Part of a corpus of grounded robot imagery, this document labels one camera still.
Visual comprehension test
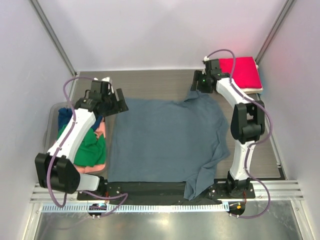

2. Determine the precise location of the grey blue t shirt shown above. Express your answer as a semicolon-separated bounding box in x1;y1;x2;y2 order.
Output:
107;91;230;200

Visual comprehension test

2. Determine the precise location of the clear plastic storage bin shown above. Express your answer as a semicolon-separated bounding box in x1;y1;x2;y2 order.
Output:
44;102;108;174

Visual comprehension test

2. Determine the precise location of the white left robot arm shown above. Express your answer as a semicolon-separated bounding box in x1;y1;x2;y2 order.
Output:
35;88;128;200

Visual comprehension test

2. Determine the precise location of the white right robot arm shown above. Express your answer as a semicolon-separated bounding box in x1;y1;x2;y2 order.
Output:
190;70;265;199

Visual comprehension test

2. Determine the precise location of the pink t shirt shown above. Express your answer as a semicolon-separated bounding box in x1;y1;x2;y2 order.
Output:
75;121;107;174

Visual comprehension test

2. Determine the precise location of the folded cream t shirt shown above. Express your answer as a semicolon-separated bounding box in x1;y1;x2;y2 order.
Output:
241;64;264;94

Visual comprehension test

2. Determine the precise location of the folded red t shirt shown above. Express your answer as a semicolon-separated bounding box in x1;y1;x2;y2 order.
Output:
232;56;263;91

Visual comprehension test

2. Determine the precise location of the navy blue t shirt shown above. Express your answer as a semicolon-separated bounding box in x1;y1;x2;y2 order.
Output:
57;107;103;131

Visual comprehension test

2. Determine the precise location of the green t shirt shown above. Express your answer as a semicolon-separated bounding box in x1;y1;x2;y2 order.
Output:
56;129;107;169

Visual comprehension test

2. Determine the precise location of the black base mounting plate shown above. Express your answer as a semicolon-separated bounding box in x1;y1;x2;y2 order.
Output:
76;180;256;201

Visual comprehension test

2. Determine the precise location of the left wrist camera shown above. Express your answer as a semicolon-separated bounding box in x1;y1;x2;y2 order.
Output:
84;77;115;101

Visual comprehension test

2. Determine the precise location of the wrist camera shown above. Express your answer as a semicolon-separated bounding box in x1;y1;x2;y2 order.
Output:
84;77;115;101
202;56;222;76

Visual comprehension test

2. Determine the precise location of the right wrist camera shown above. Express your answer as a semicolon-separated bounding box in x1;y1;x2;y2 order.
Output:
202;56;222;76

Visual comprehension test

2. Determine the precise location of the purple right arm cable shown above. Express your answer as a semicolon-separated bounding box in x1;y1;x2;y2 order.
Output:
206;49;273;220

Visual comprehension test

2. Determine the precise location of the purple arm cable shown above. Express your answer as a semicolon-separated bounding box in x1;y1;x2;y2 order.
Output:
47;76;129;217
206;49;273;220

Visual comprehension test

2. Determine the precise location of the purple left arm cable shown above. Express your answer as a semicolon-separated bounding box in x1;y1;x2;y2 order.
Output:
47;76;129;217

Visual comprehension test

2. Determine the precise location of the white slotted cable duct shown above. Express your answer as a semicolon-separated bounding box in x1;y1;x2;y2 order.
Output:
41;202;229;213

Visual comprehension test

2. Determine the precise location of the right aluminium corner post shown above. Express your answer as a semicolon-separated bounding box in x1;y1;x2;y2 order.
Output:
255;0;297;65

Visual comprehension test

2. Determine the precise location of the aluminium corner post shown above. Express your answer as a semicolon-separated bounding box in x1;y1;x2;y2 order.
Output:
29;0;77;76
255;0;297;65

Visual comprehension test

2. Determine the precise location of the left aluminium corner post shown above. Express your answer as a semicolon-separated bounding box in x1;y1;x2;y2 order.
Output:
29;0;77;76

